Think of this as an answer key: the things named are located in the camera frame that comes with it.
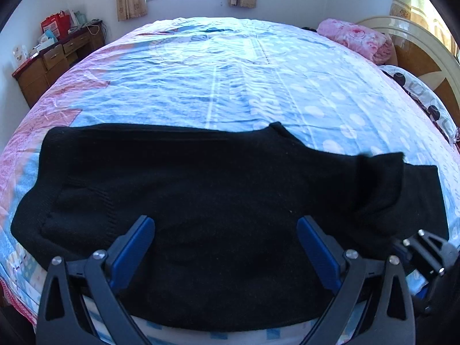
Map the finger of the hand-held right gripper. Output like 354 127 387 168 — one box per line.
413 281 438 317
393 229 460 278

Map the blue pink patchwork bed sheet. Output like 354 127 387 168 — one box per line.
0 16 460 345

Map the tissue box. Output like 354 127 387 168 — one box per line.
36 32 58 50

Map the white patterned pillow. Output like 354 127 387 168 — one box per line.
380 65 459 145

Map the yellow cable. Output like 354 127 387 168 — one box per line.
84 21 106 39

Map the brown wooden cabinet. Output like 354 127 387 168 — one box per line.
12 22 106 108

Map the pink floral folded blanket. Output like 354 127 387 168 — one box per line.
317 19 395 63

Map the cream wooden round headboard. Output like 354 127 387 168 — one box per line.
356 15 460 124

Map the black knit sweater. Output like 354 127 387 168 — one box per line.
11 122 450 332

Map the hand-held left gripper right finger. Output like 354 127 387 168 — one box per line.
296 215 415 345

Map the red gift bag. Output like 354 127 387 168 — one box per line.
41 10 70 39

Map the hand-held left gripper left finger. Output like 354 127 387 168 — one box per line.
36 215 156 345

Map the white paper bag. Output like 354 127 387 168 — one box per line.
70 9 87 28

